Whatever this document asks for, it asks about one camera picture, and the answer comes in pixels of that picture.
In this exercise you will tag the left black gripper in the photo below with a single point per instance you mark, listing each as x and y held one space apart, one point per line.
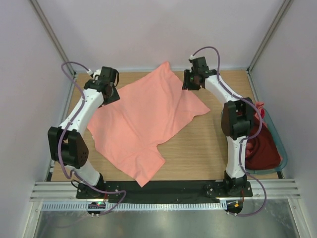
114 97

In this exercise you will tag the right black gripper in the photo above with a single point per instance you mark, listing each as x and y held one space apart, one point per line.
186 84

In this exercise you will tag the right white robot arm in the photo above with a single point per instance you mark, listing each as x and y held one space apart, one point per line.
236 122

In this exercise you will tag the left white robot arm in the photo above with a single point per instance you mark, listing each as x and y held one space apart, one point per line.
66 142

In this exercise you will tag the dark red t shirt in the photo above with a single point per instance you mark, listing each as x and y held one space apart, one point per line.
261 151

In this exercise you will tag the teal plastic basket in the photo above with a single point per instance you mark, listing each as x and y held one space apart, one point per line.
255 131

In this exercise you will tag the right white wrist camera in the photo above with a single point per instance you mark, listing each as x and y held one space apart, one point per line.
192 57

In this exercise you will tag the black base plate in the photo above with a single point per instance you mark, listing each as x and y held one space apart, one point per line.
162 191

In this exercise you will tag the white slotted cable duct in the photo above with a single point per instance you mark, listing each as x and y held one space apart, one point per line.
98 206

